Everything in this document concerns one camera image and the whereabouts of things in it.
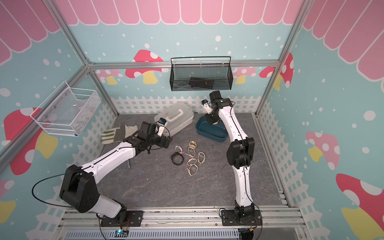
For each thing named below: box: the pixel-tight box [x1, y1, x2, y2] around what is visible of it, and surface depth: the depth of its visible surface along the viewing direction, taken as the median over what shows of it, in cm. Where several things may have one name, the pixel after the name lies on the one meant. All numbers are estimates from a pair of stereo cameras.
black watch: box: [170, 152, 184, 166], surface depth 96 cm
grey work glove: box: [101, 123, 139, 145], surface depth 111 cm
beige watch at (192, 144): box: [189, 140, 198, 149], surface depth 102 cm
